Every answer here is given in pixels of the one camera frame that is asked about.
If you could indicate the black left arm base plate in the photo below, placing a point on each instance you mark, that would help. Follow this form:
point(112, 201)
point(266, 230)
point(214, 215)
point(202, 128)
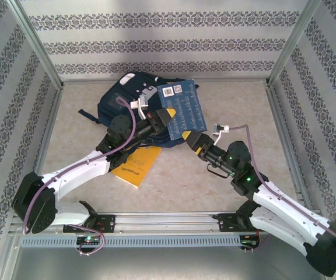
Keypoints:
point(108, 223)

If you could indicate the grey metal front panel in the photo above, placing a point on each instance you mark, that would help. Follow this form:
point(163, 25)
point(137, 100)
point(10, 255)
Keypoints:
point(168, 262)

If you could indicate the aluminium mounting rail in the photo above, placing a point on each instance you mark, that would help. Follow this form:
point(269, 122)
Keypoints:
point(168, 223)

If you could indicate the aluminium table side rail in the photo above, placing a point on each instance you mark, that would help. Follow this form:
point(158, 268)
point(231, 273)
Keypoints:
point(273, 99)
point(52, 116)

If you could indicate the yellow notebook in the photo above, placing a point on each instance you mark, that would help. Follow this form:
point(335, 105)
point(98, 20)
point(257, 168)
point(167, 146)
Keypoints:
point(136, 172)

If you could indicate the aluminium table back rail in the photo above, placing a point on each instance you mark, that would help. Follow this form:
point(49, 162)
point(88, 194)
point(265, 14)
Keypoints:
point(98, 81)

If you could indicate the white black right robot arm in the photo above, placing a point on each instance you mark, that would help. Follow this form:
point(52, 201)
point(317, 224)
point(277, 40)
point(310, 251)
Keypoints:
point(284, 204)

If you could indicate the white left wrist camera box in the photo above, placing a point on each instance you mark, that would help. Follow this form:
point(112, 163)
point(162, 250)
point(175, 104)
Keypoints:
point(142, 103)

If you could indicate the blue book with barcode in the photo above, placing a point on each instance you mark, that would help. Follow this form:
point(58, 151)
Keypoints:
point(185, 111)

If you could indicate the aluminium frame post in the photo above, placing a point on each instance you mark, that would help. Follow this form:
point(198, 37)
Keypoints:
point(36, 43)
point(292, 43)

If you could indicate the navy blue student backpack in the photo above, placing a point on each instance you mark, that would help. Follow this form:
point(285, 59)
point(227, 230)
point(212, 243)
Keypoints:
point(104, 108)

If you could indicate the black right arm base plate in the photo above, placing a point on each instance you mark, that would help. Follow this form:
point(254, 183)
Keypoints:
point(224, 223)

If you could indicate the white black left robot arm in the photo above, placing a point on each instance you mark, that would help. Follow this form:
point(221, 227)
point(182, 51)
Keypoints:
point(77, 169)

